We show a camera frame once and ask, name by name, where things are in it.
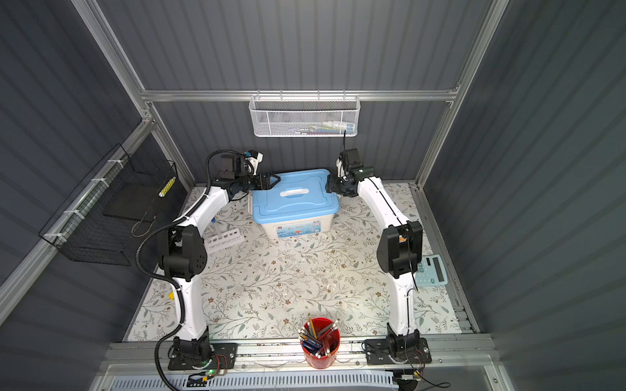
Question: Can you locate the yellow item in basket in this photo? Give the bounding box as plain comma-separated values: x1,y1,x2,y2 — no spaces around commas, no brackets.
158,176,177,198

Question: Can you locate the red pencil cup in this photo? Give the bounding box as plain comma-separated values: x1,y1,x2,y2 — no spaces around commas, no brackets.
299,317,341,370

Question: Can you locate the white wire wall basket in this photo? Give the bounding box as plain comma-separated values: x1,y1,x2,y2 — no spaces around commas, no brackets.
249,94,361,138

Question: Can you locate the white plastic storage bin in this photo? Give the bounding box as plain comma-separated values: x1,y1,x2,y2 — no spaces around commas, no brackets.
249,192,340,239

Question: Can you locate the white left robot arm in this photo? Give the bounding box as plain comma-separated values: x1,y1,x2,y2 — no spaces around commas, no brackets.
135,149,280,390

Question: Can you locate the blue plastic bin lid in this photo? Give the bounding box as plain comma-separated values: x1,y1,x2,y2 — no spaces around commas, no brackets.
252,169,340,224

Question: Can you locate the black wire side basket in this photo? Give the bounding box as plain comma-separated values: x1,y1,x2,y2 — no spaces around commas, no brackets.
39,146,178,267

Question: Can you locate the white test tube rack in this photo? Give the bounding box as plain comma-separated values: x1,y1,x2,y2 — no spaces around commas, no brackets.
204,229,246,254

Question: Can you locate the teal calculator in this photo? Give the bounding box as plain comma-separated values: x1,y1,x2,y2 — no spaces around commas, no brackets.
414,254,448,288

